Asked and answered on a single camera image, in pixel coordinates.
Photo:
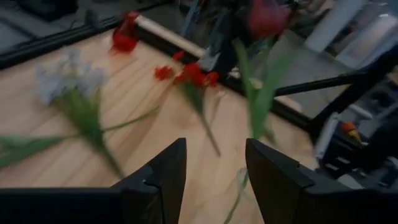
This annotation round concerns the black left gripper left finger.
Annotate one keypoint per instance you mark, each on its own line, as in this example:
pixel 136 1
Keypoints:
pixel 155 193

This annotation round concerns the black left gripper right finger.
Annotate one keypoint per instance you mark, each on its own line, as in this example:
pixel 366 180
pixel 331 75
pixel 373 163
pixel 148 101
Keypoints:
pixel 289 193

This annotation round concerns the pale lavender flower bunch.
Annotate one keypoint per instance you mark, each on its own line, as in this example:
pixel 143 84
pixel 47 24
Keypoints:
pixel 84 115

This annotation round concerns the red small-blossom flower bunch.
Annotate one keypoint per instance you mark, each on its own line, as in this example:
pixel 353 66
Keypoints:
pixel 192 73

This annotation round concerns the crimson red artificial tulip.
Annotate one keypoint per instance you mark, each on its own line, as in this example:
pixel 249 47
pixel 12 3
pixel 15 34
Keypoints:
pixel 267 18

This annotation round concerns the red glass vase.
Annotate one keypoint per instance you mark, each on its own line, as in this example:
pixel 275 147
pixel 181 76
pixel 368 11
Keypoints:
pixel 124 40

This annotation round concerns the black tool cart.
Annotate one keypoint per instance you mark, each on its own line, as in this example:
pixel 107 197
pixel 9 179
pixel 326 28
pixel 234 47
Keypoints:
pixel 342 155

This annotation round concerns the orange yellow tool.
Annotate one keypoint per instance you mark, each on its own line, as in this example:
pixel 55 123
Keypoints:
pixel 349 129

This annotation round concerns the silver metal clamp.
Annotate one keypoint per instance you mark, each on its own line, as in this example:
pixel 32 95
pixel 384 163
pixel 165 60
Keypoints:
pixel 209 62

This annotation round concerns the white cabinet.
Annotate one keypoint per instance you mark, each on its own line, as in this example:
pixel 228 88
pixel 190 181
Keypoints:
pixel 332 25
pixel 370 43

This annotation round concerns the black equipment box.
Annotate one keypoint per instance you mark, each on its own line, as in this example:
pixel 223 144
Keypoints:
pixel 46 9

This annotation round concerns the black diagonal frame brace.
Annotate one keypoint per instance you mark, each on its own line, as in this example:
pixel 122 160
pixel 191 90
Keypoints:
pixel 351 96

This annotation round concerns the black rectangular metal frame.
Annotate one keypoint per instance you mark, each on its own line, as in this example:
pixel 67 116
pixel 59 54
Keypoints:
pixel 46 46

